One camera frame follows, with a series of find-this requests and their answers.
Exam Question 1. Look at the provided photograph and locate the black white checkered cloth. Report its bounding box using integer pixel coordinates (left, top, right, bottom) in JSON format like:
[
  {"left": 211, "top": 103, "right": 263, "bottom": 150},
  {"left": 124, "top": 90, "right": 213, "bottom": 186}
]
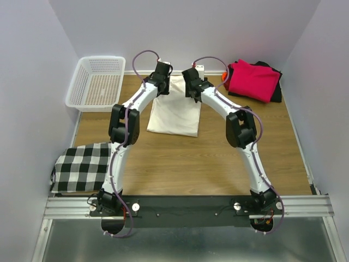
[{"left": 50, "top": 142, "right": 111, "bottom": 194}]

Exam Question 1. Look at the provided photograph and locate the aluminium frame rail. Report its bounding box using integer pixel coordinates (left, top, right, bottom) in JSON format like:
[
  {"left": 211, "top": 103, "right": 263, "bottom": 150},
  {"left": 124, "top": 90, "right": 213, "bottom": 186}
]
[{"left": 44, "top": 195, "right": 334, "bottom": 219}]

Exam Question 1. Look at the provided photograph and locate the pink folded t shirt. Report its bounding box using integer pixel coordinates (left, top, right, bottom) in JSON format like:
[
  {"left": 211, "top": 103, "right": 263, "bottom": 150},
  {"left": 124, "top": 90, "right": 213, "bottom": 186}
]
[{"left": 226, "top": 58, "right": 281, "bottom": 103}]

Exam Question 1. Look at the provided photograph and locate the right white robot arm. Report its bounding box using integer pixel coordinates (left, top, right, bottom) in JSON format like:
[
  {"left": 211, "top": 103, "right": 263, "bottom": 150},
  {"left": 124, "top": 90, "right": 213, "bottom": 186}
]
[{"left": 182, "top": 68, "right": 284, "bottom": 214}]

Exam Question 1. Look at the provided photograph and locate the white plastic basket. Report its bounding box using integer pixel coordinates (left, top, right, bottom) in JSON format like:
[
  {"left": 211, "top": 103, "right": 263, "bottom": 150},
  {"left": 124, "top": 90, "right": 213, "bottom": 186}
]
[{"left": 65, "top": 56, "right": 126, "bottom": 112}]

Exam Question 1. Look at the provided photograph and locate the black folded t shirt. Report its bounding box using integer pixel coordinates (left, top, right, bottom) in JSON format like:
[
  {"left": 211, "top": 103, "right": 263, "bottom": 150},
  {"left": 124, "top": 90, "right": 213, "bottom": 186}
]
[{"left": 227, "top": 61, "right": 283, "bottom": 103}]

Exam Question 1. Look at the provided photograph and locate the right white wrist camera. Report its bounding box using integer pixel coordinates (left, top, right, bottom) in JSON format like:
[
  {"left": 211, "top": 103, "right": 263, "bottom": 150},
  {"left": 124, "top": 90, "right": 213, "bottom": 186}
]
[{"left": 195, "top": 65, "right": 204, "bottom": 80}]

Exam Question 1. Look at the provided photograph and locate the white t shirt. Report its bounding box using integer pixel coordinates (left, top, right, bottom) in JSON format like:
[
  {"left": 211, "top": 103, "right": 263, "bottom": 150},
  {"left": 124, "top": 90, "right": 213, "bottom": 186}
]
[{"left": 147, "top": 75, "right": 201, "bottom": 137}]

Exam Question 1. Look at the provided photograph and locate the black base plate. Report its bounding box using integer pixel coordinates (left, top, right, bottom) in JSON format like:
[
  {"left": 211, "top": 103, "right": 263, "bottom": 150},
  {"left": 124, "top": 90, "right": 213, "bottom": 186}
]
[{"left": 88, "top": 193, "right": 282, "bottom": 228}]

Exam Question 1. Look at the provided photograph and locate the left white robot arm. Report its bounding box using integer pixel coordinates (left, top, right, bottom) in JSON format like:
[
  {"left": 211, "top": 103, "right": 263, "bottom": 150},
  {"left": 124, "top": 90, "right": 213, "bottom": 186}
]
[{"left": 97, "top": 61, "right": 173, "bottom": 216}]

